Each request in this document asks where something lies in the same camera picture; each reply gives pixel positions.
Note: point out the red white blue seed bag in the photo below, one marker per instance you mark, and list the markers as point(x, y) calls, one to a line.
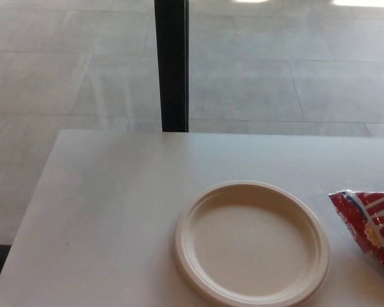
point(371, 224)

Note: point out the round cream paper plate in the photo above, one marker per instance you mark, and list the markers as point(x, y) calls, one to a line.
point(249, 246)

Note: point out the black window frame post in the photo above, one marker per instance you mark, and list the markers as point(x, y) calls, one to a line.
point(172, 64)

